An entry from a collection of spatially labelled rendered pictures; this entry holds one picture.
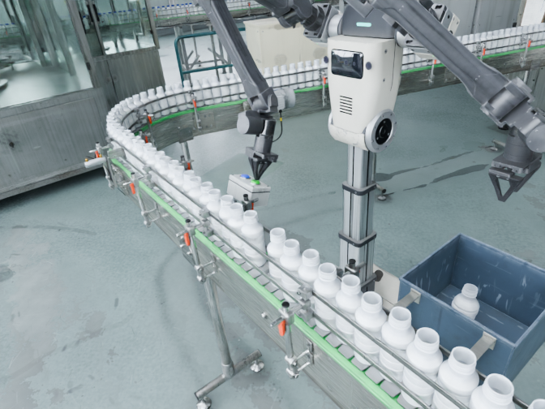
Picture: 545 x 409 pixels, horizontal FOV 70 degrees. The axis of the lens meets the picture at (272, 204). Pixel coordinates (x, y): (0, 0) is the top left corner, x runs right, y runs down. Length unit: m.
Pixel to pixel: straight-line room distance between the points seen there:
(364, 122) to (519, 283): 0.69
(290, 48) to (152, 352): 3.94
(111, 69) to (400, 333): 5.75
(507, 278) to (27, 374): 2.29
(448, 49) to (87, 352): 2.24
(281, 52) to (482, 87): 4.34
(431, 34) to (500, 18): 6.95
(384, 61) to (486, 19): 6.23
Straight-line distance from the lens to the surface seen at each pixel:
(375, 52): 1.34
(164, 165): 1.46
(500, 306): 1.45
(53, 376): 2.49
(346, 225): 1.72
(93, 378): 2.37
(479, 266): 1.40
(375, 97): 1.38
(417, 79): 3.29
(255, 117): 1.21
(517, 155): 0.99
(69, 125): 4.17
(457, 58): 0.87
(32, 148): 4.17
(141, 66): 6.31
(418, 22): 0.84
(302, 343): 1.00
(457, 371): 0.73
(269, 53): 5.08
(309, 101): 2.83
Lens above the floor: 1.71
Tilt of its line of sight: 31 degrees down
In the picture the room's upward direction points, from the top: 5 degrees counter-clockwise
